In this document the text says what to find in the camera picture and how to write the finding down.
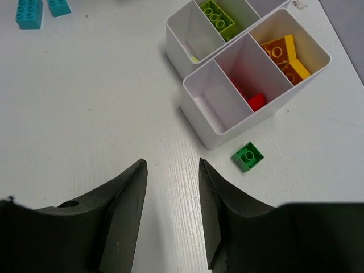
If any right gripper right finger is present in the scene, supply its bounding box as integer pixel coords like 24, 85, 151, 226
199, 159, 363, 272

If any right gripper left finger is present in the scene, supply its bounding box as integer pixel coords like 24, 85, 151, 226
1, 159, 148, 272

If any red flower lego piece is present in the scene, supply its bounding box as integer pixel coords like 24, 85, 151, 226
230, 78, 267, 112

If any orange yellow lego brick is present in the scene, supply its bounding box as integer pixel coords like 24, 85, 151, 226
260, 34, 297, 69

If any lime long lego brick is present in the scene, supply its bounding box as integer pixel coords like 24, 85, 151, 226
199, 0, 237, 42

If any pale yellow orange lego stack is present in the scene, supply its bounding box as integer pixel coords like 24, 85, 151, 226
282, 59, 311, 85

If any small dark green lego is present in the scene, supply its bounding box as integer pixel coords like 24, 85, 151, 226
231, 142, 264, 172

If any right white divided container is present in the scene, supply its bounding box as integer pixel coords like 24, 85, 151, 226
181, 8, 331, 150

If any white divided container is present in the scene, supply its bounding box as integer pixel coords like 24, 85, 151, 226
166, 1, 289, 79
181, 8, 331, 150

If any left white divided container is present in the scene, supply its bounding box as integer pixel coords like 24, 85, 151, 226
166, 1, 289, 79

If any small cyan lego brick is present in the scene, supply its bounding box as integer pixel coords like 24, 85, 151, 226
47, 0, 72, 18

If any long cyan lego brick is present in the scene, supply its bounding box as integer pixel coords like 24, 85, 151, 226
15, 0, 43, 30

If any small white scrap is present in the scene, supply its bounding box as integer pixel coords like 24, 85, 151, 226
292, 0, 307, 10

